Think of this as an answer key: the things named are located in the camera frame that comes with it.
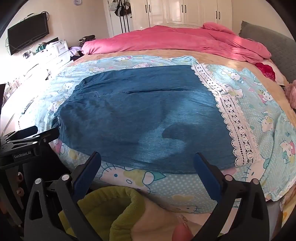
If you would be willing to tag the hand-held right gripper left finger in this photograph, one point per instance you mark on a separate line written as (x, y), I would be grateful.
(86, 172)

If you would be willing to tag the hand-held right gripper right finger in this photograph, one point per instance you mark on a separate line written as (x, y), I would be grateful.
(205, 176)

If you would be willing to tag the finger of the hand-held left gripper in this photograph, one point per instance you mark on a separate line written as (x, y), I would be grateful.
(46, 136)
(27, 131)

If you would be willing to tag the blue denim pants lace hem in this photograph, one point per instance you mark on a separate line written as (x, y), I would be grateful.
(138, 111)

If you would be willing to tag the person's left hand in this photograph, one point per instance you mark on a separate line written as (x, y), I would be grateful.
(20, 178)

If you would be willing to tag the person's green fleece top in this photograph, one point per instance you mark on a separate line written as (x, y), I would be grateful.
(108, 208)

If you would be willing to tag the white drawer cabinet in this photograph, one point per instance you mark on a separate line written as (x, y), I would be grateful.
(57, 52)

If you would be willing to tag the cartoon cat printed bedsheet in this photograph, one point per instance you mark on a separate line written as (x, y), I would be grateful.
(266, 111)

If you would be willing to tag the black flat television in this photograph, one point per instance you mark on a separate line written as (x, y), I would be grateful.
(27, 34)

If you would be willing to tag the pile of clothes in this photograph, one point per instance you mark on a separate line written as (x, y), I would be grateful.
(86, 38)

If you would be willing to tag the pink fluffy cloth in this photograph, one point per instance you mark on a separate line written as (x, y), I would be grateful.
(291, 91)

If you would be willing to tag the red cloth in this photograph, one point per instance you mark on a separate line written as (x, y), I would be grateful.
(266, 69)

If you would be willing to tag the pink duvet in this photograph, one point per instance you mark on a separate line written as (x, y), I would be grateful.
(175, 40)

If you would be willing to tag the hanging clothes on rack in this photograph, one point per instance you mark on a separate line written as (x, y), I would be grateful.
(120, 8)

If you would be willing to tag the grey padded headboard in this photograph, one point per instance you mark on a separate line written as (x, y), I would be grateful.
(266, 34)

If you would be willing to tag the white wardrobe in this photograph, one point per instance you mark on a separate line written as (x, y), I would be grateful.
(185, 11)

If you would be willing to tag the wall clock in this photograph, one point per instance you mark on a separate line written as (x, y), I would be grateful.
(77, 1)

